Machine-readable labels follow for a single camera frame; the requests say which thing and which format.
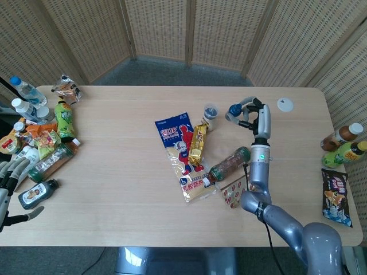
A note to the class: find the green labelled drink bottle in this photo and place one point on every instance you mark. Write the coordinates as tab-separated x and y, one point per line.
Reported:
64	120

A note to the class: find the small white capped bottle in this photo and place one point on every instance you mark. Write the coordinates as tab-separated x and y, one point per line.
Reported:
19	127

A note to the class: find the small clear cup jar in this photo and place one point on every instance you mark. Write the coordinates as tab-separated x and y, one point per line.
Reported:
210	120

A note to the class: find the dark sauce bottle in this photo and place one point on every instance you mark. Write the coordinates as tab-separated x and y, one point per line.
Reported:
35	194

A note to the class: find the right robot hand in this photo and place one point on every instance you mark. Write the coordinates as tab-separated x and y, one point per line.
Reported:
262	120

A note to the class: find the green drink bottle dark cap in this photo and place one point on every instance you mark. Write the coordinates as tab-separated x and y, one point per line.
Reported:
341	156

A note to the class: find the dark snack bag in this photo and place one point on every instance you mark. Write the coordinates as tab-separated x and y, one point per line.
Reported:
337	197

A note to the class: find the grey robot torso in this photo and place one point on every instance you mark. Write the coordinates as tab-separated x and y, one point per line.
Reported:
172	262

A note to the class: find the white round lid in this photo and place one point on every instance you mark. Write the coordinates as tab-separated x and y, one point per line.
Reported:
285	105

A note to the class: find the clear bottle with grey cap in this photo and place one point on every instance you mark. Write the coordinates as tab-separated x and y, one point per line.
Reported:
45	114

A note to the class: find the clear bag of bread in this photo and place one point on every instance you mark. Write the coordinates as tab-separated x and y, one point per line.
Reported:
66	90

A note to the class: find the water bottle with blue cap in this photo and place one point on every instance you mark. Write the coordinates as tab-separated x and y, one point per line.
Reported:
28	91

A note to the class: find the rubber glove package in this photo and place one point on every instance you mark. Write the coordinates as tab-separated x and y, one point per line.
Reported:
172	134

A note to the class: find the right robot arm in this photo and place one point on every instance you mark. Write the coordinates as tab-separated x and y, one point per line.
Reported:
286	223

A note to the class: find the green yellow snack packet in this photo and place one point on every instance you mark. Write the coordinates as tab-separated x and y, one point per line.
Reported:
47	144

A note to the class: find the orange snack bag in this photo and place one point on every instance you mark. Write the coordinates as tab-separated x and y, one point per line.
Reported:
40	129

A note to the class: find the brown drink bottle white cap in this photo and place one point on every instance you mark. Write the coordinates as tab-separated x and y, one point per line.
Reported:
341	136

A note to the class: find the tea bottle with green label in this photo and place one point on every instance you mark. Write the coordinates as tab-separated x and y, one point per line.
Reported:
51	161
229	164

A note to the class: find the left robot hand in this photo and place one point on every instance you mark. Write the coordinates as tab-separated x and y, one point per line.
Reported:
11	174

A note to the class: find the red white flat packet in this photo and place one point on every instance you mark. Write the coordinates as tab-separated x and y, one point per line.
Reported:
232	194

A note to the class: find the gold foil snack packet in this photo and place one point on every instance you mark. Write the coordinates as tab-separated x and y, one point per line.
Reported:
198	143

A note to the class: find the woven folding screen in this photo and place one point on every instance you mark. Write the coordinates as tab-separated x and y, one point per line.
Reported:
160	28

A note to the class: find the red labelled round cup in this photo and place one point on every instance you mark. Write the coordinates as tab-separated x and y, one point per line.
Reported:
10	144

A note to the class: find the white capped plastic bottle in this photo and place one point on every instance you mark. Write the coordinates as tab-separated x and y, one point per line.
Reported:
24	110

